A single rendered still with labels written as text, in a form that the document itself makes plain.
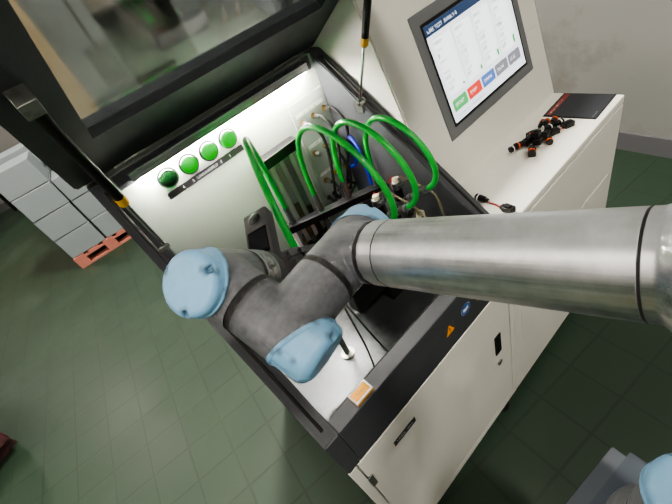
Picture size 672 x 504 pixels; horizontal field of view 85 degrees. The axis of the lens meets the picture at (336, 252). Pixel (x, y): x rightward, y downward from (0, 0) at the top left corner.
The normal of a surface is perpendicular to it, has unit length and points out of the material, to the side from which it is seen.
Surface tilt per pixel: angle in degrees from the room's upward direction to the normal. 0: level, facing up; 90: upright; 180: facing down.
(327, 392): 0
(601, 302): 88
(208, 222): 90
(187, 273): 45
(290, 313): 30
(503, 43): 76
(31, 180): 90
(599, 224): 17
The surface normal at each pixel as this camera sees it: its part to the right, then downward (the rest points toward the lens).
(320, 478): -0.33, -0.70
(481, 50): 0.54, 0.15
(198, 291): -0.31, 0.00
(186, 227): 0.64, 0.33
